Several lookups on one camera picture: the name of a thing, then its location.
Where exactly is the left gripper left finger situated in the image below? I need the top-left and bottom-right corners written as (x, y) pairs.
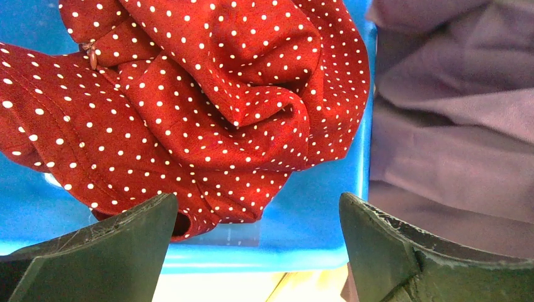
top-left (1, 194), bottom-right (178, 301)

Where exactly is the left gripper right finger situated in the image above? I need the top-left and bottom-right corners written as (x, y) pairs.
top-left (339, 193), bottom-right (533, 301)

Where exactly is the purple shirt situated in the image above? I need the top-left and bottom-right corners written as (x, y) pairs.
top-left (366, 1), bottom-right (533, 260)

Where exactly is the red polka dot skirt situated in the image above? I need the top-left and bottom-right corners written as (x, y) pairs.
top-left (1, 1), bottom-right (370, 241)

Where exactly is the wooden clothes rack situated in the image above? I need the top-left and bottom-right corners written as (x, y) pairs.
top-left (266, 265), bottom-right (348, 302)

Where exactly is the blue plastic bin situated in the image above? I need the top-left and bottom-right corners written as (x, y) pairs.
top-left (1, 1), bottom-right (376, 275)

